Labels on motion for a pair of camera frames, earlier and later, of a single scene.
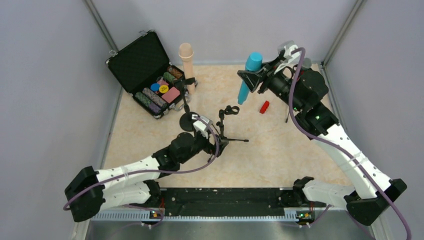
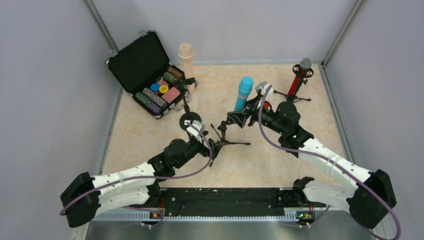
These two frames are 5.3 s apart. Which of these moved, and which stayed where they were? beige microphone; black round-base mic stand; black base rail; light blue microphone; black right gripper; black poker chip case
Moved: light blue microphone; black right gripper
Stayed: black round-base mic stand; black base rail; black poker chip case; beige microphone
